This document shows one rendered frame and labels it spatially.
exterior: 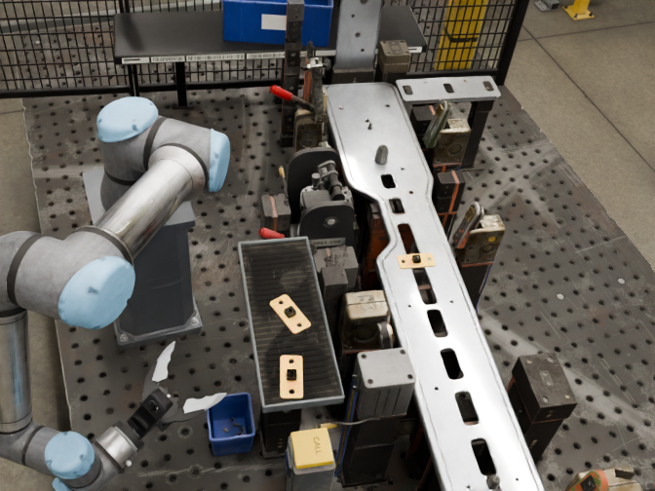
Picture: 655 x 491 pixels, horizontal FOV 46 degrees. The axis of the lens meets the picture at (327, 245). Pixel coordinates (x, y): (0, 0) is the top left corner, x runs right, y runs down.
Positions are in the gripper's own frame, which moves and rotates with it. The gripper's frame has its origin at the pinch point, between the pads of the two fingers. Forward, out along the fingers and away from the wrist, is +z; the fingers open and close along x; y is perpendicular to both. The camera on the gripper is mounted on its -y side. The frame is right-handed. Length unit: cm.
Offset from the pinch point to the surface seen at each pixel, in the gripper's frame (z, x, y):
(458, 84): 111, -10, 17
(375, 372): 16.4, 25.8, -24.2
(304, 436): -3.0, 24.1, -32.5
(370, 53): 99, -34, 17
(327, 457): -3.0, 28.9, -34.1
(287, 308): 13.0, 6.3, -25.1
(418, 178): 72, 2, 5
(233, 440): -4.1, 15.0, 11.9
